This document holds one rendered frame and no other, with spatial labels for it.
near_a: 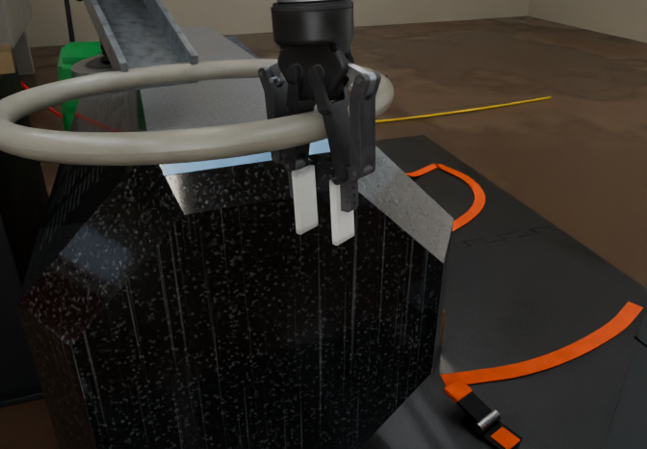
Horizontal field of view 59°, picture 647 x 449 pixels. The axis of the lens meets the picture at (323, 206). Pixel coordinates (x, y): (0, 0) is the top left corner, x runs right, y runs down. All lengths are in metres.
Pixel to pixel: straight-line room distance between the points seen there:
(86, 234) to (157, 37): 0.39
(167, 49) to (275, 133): 0.58
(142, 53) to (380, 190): 0.47
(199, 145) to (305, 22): 0.14
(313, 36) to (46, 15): 5.76
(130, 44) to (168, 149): 0.59
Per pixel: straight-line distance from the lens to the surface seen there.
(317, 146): 0.93
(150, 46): 1.09
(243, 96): 1.12
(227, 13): 6.32
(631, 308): 2.05
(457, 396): 1.50
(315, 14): 0.51
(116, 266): 0.91
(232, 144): 0.51
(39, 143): 0.58
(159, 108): 1.08
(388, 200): 0.99
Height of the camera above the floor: 1.11
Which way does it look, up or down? 27 degrees down
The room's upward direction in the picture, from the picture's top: straight up
